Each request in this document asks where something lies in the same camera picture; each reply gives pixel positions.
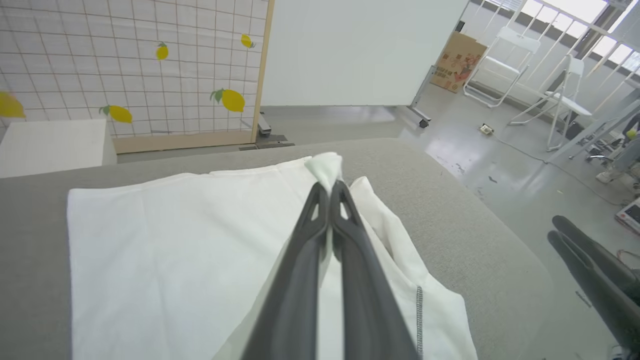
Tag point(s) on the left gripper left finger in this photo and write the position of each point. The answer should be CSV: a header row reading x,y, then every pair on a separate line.
x,y
295,290

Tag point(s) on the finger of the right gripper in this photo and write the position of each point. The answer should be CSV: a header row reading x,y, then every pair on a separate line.
x,y
610,262
607,295

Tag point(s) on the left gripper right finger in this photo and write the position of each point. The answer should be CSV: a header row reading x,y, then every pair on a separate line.
x,y
367,300

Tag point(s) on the white t-shirt garment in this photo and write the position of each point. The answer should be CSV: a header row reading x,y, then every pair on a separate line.
x,y
175,250

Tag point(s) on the red and white device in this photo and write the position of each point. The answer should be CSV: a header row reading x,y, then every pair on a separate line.
x,y
631,216

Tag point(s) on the white shoe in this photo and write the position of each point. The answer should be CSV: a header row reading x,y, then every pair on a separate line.
x,y
606,176

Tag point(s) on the grey fabric sofa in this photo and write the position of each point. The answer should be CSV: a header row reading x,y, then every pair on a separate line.
x,y
475,235

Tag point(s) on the dark floor plate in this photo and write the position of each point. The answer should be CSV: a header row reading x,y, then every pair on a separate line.
x,y
265,143

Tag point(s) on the white folding chair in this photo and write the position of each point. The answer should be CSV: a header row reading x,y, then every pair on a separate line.
x,y
567,102
520,41

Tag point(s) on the small floor power socket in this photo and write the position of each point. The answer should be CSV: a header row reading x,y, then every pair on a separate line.
x,y
486,129

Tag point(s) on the white rolling whiteboard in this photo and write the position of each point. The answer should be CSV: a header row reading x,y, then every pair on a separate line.
x,y
350,50

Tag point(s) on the brown cardboard box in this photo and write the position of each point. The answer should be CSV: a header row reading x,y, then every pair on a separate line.
x,y
457,62

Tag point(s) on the white box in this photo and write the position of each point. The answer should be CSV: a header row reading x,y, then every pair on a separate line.
x,y
50,147

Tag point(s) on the lemon print tile partition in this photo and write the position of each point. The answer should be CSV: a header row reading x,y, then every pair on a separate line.
x,y
75,60

